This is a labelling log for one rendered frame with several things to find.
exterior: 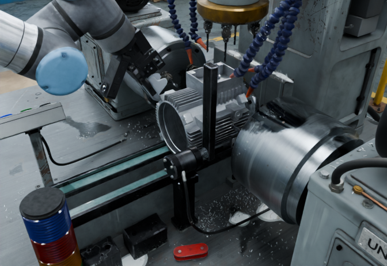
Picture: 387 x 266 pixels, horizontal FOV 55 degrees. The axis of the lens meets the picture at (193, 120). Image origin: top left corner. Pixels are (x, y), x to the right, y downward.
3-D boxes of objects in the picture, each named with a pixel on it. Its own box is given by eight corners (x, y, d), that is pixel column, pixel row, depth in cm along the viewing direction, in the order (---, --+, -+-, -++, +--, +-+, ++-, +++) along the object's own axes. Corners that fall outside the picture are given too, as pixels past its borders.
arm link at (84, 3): (46, -12, 78) (84, -41, 78) (83, 32, 87) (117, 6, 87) (56, 2, 71) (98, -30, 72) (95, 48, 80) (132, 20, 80)
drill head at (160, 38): (160, 68, 157) (158, 8, 143) (213, 104, 132) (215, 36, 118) (105, 83, 145) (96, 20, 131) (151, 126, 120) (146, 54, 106)
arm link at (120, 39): (101, 45, 80) (84, 31, 86) (114, 60, 83) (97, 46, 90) (132, 18, 81) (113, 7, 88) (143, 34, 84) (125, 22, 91)
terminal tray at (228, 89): (219, 83, 111) (220, 61, 107) (242, 98, 104) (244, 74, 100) (185, 94, 105) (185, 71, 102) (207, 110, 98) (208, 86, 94)
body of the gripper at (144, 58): (167, 66, 93) (143, 31, 85) (142, 89, 92) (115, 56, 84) (152, 56, 99) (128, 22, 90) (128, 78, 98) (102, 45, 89)
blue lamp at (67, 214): (63, 205, 57) (57, 183, 55) (77, 231, 53) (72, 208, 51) (23, 223, 54) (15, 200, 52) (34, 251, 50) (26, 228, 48)
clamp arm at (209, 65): (209, 152, 96) (212, 60, 82) (216, 158, 94) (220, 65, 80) (198, 156, 94) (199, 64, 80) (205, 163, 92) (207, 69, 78)
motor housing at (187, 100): (209, 120, 122) (211, 67, 112) (247, 149, 109) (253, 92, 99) (156, 140, 113) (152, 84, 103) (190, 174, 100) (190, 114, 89)
